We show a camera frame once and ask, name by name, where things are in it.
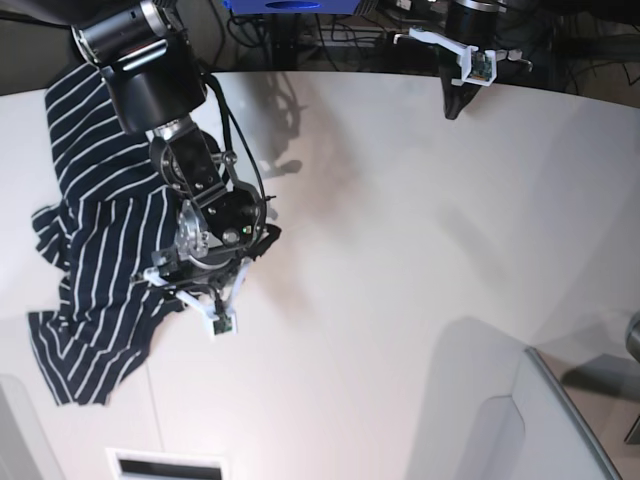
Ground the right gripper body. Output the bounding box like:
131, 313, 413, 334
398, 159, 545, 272
152, 246, 250, 305

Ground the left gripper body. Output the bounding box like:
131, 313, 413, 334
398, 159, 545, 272
438, 47, 480, 103

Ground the navy white striped t-shirt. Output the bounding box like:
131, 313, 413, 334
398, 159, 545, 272
28, 64, 184, 406

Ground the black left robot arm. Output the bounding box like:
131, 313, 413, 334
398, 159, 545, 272
437, 1, 500, 120

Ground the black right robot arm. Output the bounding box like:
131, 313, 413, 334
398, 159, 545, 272
71, 1, 266, 314

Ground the blue box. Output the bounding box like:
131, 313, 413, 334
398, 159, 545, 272
222, 0, 359, 15

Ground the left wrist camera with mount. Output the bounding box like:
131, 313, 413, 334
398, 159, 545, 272
393, 28, 508, 87

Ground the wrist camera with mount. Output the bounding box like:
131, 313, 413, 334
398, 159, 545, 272
393, 28, 508, 87
131, 259, 253, 340

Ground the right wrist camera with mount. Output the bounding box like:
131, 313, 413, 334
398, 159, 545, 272
131, 259, 253, 340

